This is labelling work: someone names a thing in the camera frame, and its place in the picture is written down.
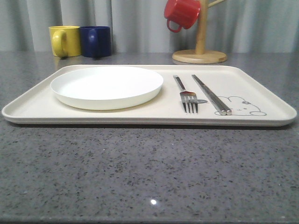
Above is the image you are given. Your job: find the red mug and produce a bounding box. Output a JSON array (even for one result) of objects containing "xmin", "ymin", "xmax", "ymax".
[{"xmin": 164, "ymin": 0, "xmax": 200, "ymax": 33}]

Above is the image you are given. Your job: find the yellow mug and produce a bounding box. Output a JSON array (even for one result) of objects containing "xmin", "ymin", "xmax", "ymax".
[{"xmin": 49, "ymin": 26, "xmax": 81, "ymax": 57}]

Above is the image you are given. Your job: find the beige rabbit serving tray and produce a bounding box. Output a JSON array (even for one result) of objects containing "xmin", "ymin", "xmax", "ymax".
[{"xmin": 2, "ymin": 65, "xmax": 297, "ymax": 126}]

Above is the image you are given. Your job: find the steel fork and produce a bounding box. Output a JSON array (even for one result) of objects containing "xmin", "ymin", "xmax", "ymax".
[{"xmin": 173, "ymin": 75, "xmax": 198, "ymax": 114}]

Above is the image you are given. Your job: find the white round plate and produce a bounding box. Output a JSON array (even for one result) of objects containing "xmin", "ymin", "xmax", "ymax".
[{"xmin": 50, "ymin": 66, "xmax": 164, "ymax": 110}]

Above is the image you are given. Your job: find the steel chopstick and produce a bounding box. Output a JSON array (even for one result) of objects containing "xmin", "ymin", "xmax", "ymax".
[
  {"xmin": 191, "ymin": 75, "xmax": 227, "ymax": 116},
  {"xmin": 193, "ymin": 74, "xmax": 232, "ymax": 116}
]

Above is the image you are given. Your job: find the grey curtain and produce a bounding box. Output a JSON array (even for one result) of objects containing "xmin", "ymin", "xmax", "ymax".
[{"xmin": 0, "ymin": 0, "xmax": 299, "ymax": 53}]

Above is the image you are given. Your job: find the navy blue mug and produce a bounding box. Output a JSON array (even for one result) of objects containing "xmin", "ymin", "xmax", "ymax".
[{"xmin": 79, "ymin": 26, "xmax": 112, "ymax": 58}]

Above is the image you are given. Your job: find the wooden mug tree stand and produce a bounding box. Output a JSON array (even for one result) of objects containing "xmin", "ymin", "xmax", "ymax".
[{"xmin": 172, "ymin": 0, "xmax": 227, "ymax": 64}]

